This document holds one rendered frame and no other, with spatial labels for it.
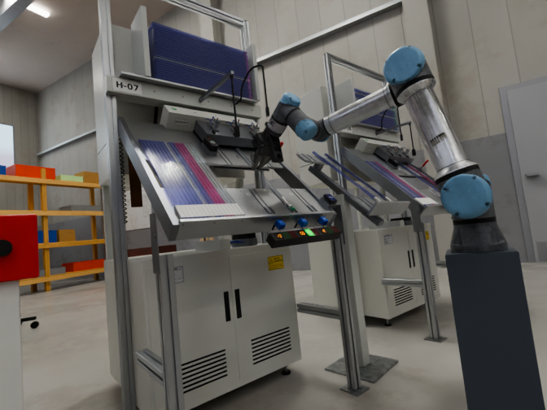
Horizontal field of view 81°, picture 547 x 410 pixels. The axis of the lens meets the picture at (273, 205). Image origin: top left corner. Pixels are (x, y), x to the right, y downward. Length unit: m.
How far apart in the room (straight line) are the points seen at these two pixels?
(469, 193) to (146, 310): 1.08
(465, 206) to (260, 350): 1.00
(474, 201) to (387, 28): 4.83
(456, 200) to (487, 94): 4.18
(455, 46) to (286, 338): 4.57
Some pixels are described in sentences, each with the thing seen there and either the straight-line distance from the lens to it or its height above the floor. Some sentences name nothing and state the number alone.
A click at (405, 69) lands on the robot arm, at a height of 1.10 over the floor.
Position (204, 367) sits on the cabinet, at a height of 0.19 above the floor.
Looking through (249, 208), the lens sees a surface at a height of 0.76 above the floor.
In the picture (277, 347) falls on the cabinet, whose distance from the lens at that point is 1.58.
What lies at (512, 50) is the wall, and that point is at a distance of 5.31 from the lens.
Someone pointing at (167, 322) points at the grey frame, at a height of 0.46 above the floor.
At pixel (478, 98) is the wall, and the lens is 5.10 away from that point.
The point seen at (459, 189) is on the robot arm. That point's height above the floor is 0.73.
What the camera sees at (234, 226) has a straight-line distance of 1.05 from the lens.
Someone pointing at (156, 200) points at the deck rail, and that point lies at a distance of 1.06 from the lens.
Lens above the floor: 0.67
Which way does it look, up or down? 5 degrees up
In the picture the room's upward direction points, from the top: 6 degrees counter-clockwise
